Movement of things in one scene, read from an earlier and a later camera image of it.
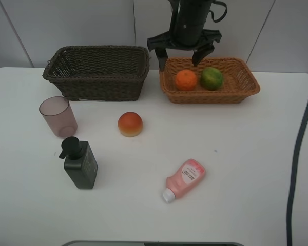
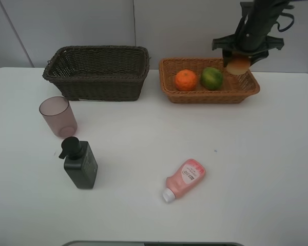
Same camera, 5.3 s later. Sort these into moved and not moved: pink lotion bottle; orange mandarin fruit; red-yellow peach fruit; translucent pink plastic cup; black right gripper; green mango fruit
Moved: red-yellow peach fruit; black right gripper
Not moved: pink lotion bottle; green mango fruit; translucent pink plastic cup; orange mandarin fruit
